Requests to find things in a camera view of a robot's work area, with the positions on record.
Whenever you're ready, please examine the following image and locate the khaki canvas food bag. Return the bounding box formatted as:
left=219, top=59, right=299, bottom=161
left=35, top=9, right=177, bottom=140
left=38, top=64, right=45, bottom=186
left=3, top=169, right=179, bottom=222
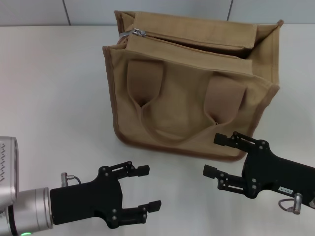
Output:
left=102, top=10, right=285, bottom=163

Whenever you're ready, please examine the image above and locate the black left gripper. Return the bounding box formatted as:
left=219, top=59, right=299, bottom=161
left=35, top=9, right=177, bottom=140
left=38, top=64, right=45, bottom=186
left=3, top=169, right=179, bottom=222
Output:
left=50, top=161, right=162, bottom=229

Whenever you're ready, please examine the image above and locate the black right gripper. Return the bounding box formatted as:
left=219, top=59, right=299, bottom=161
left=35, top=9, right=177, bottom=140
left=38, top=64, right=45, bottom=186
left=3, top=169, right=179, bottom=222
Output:
left=203, top=131, right=315, bottom=209

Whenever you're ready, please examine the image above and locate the right gripper cable with connector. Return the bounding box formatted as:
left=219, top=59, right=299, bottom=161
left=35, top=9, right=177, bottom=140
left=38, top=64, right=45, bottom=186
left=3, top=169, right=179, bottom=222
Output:
left=278, top=193, right=303, bottom=212

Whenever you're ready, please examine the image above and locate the silver metal zipper pull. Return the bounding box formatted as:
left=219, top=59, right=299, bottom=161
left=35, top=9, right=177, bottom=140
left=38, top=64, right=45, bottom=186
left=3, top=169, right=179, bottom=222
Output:
left=120, top=28, right=148, bottom=37

